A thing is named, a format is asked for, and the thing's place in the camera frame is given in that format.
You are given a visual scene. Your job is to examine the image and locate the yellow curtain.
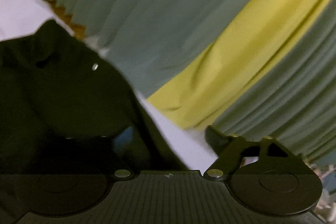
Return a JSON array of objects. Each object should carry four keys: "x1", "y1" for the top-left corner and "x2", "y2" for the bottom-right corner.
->
[{"x1": 148, "y1": 0, "x2": 331, "y2": 129}]

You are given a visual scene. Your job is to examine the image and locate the lavender bed sheet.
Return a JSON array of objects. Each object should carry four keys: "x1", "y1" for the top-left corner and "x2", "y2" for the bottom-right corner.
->
[{"x1": 1, "y1": 0, "x2": 218, "y2": 173}]

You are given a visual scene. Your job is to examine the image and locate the black pants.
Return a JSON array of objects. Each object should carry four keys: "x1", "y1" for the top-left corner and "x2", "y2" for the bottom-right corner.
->
[{"x1": 0, "y1": 19, "x2": 190, "y2": 217}]

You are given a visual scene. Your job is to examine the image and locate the grey-green curtain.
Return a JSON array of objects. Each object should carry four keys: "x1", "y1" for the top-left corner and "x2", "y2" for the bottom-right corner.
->
[{"x1": 50, "y1": 0, "x2": 335, "y2": 161}]

